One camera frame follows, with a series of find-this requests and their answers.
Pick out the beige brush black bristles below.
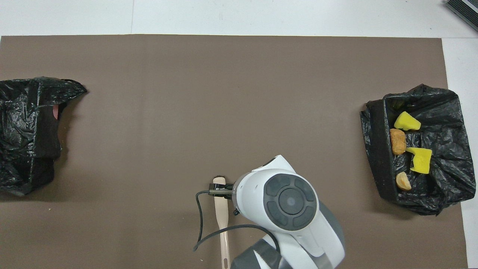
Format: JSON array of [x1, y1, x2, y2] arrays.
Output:
[[212, 177, 230, 269]]

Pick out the pale curled pastry piece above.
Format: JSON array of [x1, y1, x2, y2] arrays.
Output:
[[396, 171, 412, 191]]

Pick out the brown fried nugget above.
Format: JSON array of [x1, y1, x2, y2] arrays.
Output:
[[390, 128, 407, 155]]

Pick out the notched yellow sponge piece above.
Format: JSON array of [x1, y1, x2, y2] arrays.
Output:
[[406, 147, 433, 174]]

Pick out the black bag-lined trash bin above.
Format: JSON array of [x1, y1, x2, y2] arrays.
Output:
[[360, 84, 477, 216], [0, 77, 88, 197]]

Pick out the brown table mat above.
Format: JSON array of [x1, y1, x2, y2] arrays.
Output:
[[0, 34, 467, 269]]

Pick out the dark ribbed panel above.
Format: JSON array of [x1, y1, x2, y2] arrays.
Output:
[[444, 0, 478, 32]]

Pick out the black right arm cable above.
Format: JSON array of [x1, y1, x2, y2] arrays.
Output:
[[193, 190, 280, 253]]

